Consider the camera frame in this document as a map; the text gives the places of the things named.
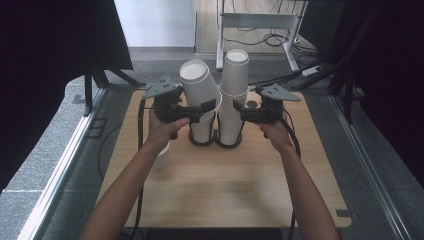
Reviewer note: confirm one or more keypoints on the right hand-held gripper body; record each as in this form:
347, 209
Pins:
276, 95

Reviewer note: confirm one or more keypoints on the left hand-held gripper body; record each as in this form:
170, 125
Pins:
170, 106

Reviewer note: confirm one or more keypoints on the short stack of paper cups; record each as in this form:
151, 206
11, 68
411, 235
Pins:
202, 128

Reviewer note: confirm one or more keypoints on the single white paper cup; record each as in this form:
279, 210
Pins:
198, 85
163, 161

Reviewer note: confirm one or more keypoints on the tall stack of paper cups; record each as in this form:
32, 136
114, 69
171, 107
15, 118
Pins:
235, 80

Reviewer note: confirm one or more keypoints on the person's left hand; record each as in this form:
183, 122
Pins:
161, 135

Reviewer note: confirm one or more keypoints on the person's right hand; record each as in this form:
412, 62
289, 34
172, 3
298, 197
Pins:
276, 133

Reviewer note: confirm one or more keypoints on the black table grommet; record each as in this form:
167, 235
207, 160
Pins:
252, 104

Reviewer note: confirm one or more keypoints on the white power strip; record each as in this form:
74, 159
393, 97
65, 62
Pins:
311, 70

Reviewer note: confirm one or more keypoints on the black metal stand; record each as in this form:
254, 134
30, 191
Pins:
348, 96

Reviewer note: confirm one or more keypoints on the black tripod stand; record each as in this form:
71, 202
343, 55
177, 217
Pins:
96, 76

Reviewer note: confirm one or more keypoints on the dark curtain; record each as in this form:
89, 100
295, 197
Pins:
390, 66
50, 66

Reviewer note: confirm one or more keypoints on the white metal desk frame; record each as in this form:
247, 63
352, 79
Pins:
256, 20

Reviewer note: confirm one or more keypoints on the aluminium floor rail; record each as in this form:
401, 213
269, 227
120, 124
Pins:
56, 176
370, 166

